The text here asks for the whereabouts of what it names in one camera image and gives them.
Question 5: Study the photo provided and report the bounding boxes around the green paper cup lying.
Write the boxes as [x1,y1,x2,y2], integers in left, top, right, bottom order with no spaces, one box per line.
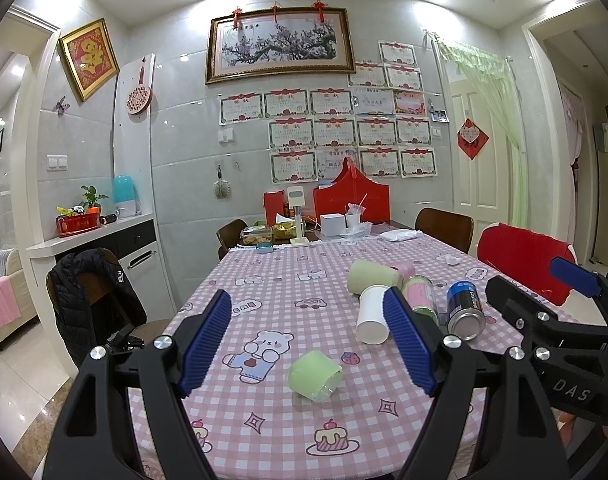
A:
[347,260,403,295]

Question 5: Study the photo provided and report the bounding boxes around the pink patterned can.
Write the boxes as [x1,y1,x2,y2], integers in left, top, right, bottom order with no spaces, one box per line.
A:
[401,275,439,325]

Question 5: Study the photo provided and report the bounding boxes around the red round hanging ornament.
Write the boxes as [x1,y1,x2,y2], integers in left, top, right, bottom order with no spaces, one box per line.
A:
[126,58,152,115]

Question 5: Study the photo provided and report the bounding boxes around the red basket with fruit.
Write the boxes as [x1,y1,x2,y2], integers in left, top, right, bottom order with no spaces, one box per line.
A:
[55,212,102,237]

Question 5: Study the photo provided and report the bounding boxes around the white door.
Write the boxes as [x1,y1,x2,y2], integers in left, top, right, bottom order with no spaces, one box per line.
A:
[449,76,510,256]

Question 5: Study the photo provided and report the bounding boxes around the green sheer curtain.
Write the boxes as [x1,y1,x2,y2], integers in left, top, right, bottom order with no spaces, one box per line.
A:
[431,31,531,231]

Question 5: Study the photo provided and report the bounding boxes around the white desk lamp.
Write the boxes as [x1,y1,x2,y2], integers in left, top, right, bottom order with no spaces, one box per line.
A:
[287,185,309,245]

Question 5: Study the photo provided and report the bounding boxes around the small pink cup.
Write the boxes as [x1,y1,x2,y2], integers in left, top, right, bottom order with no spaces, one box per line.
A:
[391,261,417,281]

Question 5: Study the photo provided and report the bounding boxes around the dark wooden chair left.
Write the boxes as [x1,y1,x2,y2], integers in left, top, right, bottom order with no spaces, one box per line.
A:
[216,219,247,260]

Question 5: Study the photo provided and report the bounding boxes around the blue metal can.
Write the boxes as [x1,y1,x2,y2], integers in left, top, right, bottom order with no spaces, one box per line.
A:
[447,281,486,341]

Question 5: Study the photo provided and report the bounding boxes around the dark wooden chair right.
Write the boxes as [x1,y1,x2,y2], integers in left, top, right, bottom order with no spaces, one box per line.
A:
[415,207,474,252]

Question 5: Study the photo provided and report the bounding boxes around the pink checkered tablecloth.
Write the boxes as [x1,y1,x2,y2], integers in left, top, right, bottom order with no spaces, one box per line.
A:
[179,235,496,479]

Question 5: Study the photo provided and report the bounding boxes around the dark wooden chair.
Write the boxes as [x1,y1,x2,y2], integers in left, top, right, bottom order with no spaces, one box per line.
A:
[216,219,247,260]
[415,207,474,252]

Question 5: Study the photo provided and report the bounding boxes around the chair with black jacket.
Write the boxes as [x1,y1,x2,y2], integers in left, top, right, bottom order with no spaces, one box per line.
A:
[46,248,170,366]

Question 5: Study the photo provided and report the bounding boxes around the blue white humidifier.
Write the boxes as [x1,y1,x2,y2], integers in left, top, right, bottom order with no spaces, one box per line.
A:
[113,174,136,219]

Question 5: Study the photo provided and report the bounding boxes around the red gift bag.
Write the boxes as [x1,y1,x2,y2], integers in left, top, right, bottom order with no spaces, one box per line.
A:
[313,157,392,223]

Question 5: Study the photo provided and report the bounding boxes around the gold framed red picture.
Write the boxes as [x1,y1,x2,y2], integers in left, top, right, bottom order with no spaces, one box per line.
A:
[58,18,119,102]

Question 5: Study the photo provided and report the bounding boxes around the white square box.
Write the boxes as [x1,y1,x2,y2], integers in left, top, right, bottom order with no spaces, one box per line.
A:
[319,214,346,238]

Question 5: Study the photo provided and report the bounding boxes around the green sleeved clear cup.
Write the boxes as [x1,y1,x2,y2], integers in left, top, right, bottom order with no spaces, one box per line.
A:
[287,350,343,402]

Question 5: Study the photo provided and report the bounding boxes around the small red box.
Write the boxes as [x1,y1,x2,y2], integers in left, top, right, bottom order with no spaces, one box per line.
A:
[263,190,285,226]

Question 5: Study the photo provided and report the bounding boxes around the red diamond door decoration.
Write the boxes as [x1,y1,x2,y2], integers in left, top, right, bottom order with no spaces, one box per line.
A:
[457,117,490,160]

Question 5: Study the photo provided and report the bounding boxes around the white cabinet counter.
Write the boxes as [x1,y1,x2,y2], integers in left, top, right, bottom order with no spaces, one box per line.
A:
[20,214,177,376]

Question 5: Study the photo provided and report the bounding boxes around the plastic cup with straw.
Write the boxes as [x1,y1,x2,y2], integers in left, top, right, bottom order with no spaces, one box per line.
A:
[345,194,368,229]

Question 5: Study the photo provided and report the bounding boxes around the plum blossom framed painting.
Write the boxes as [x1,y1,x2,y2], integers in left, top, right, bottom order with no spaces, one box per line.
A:
[205,1,356,84]

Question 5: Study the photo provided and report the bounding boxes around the white paper cup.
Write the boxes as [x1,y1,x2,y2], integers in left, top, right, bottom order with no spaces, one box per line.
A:
[355,285,389,346]

